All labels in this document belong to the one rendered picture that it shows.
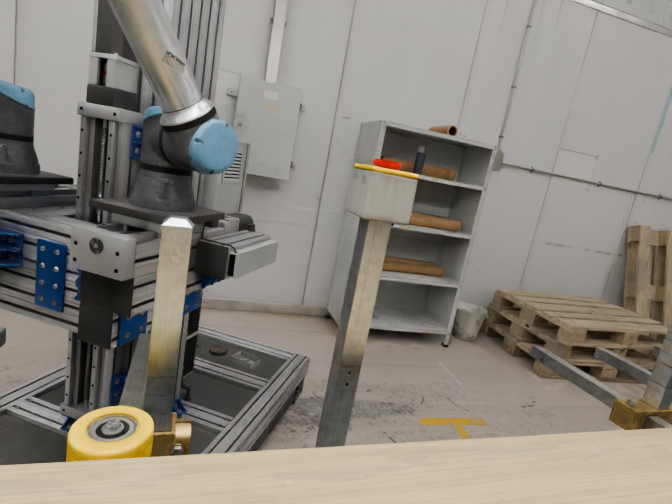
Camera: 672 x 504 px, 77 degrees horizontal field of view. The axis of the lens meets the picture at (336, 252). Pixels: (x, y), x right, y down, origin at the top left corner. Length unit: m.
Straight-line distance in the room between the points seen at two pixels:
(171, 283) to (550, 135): 3.80
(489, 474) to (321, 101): 2.88
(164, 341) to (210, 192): 0.96
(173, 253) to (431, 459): 0.39
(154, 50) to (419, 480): 0.80
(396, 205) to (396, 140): 2.80
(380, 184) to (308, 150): 2.63
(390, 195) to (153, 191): 0.64
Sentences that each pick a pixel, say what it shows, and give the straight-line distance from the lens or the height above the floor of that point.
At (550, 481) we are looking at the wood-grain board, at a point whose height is 0.90.
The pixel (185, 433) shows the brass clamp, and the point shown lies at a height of 0.83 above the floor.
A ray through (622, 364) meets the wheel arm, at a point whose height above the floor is 0.82.
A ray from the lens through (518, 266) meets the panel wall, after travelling 4.15.
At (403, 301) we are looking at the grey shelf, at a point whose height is 0.20.
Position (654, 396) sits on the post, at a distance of 1.17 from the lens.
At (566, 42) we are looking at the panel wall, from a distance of 4.22.
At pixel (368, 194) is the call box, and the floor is 1.18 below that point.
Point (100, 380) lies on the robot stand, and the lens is 1.47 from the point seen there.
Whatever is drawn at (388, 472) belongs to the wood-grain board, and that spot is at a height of 0.90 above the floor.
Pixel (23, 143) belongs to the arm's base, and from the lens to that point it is 1.41.
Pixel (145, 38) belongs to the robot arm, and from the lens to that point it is 0.90.
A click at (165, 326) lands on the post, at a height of 0.98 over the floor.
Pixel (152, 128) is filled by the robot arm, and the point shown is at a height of 1.22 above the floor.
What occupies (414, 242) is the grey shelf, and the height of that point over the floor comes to 0.72.
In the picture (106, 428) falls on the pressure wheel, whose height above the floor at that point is 0.91.
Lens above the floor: 1.21
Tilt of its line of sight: 12 degrees down
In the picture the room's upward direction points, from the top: 11 degrees clockwise
